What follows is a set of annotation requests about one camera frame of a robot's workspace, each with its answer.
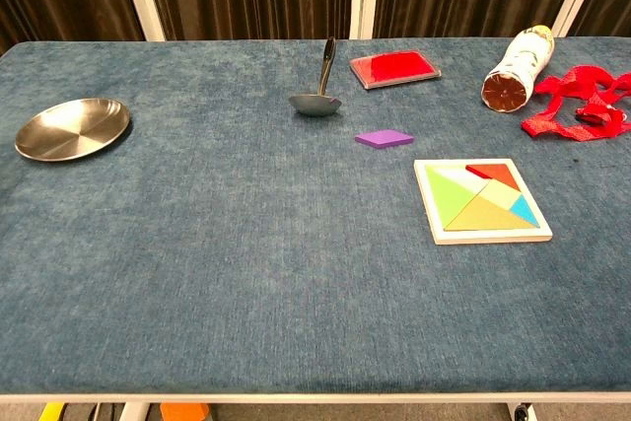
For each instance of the purple parallelogram tangram piece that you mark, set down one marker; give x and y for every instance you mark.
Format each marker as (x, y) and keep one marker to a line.
(383, 138)

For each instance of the green triangle tangram piece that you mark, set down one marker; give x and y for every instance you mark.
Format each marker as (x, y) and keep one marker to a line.
(446, 199)

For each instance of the large orange triangle tangram piece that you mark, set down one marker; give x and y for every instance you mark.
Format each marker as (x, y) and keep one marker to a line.
(485, 218)

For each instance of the white wooden tangram tray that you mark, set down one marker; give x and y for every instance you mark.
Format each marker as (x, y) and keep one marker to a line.
(485, 237)

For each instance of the red triangle tangram piece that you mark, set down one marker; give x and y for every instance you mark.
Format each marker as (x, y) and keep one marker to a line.
(499, 174)

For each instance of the yellow square tangram piece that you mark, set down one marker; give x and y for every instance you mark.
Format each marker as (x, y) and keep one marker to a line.
(500, 196)

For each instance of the cyan triangle tangram piece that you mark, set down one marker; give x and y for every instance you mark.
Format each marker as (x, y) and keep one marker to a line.
(525, 209)

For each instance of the blue table cloth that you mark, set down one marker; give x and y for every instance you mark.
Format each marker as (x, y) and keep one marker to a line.
(246, 253)

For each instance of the red ink pad box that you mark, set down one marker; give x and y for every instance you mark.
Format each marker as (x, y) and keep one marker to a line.
(394, 68)

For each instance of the labelled drink bottle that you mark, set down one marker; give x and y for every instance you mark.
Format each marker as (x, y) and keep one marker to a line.
(517, 71)

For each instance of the round stainless steel plate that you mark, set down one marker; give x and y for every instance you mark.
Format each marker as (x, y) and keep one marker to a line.
(74, 130)

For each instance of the orange object under table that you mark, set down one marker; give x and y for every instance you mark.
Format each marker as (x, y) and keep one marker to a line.
(185, 412)

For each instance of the black caster wheel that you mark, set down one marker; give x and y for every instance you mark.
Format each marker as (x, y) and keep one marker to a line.
(521, 412)

